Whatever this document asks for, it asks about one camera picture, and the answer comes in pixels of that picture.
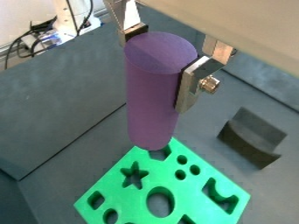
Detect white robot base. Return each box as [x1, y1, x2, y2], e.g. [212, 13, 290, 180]
[40, 0, 101, 47]

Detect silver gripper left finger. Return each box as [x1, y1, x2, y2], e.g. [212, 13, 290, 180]
[103, 0, 148, 46]

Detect green shape sorter board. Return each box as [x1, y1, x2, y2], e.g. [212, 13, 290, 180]
[73, 139, 249, 224]

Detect black cables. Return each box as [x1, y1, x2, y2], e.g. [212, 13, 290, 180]
[4, 0, 96, 70]

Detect purple cylinder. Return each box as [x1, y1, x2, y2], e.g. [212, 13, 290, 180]
[124, 31, 197, 151]

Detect dark grey foam block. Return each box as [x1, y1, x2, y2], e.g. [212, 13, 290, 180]
[217, 107, 287, 169]

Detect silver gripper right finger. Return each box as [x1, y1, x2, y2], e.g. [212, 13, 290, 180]
[175, 36, 233, 114]

